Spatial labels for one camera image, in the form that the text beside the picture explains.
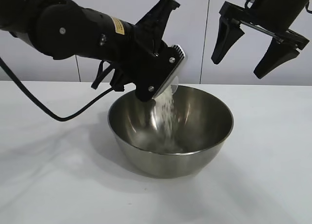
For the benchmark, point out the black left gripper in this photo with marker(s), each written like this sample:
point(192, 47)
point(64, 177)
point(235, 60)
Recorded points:
point(141, 43)

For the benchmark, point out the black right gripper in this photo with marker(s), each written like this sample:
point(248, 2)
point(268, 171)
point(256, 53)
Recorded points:
point(273, 9)

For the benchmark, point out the white rice grains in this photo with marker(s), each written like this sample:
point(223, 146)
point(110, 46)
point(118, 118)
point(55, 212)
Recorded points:
point(168, 107)

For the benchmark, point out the stainless steel mixing bowl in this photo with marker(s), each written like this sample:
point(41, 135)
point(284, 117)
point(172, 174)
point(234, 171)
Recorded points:
point(170, 163)

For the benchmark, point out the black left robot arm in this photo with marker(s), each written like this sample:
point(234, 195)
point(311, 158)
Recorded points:
point(61, 16)

